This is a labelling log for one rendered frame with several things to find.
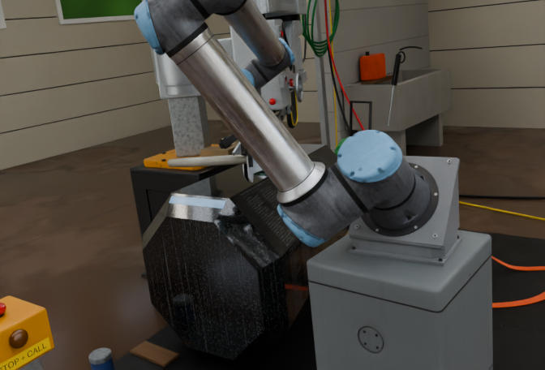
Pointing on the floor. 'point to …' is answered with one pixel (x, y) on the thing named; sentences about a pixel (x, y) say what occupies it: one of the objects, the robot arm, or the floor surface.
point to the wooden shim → (154, 354)
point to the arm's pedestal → (402, 309)
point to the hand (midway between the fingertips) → (247, 178)
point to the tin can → (101, 359)
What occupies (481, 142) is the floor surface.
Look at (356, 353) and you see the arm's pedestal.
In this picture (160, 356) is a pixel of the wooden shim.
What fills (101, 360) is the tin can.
